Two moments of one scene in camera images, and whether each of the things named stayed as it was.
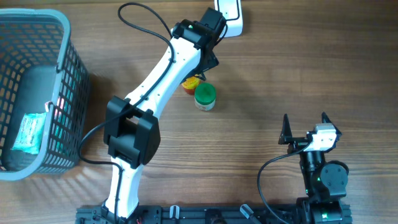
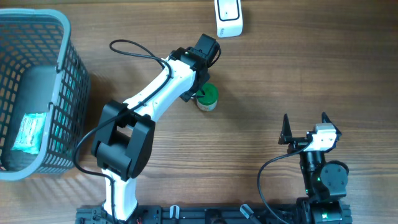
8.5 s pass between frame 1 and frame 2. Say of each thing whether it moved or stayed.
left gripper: moved
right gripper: stayed
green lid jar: stayed
